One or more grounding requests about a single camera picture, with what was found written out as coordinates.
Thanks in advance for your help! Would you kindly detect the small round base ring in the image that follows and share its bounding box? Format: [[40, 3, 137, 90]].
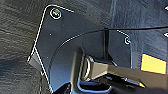
[[123, 37, 132, 46]]

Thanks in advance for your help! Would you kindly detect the thick grey robot torso limb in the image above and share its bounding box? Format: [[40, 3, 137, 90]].
[[80, 54, 168, 93]]

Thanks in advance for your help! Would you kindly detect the round yellowish base button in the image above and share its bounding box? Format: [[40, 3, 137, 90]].
[[49, 7, 63, 19]]

